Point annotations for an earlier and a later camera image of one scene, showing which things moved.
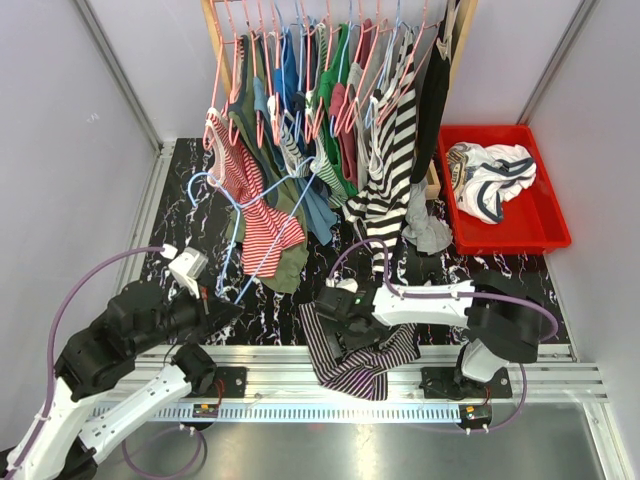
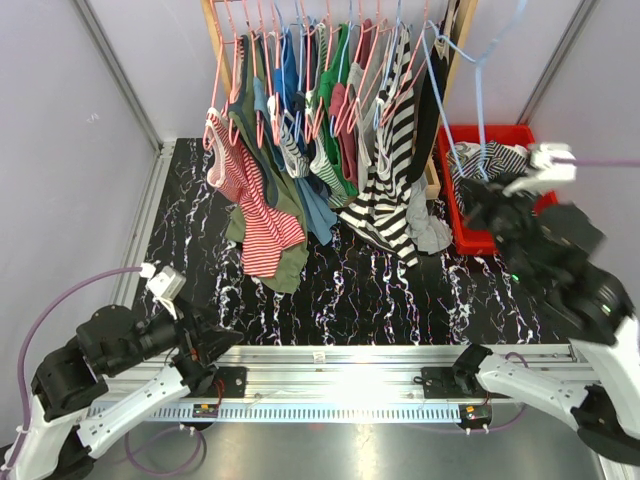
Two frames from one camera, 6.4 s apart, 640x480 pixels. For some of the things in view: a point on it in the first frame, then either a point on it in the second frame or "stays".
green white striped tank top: (321, 164) stays
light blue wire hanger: (280, 234) -> (479, 91)
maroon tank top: (345, 116) stays
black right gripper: (373, 335) -> (480, 197)
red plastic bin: (533, 219) stays
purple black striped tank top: (364, 373) -> (488, 162)
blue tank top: (287, 77) stays
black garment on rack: (432, 105) stays
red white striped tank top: (235, 164) stays
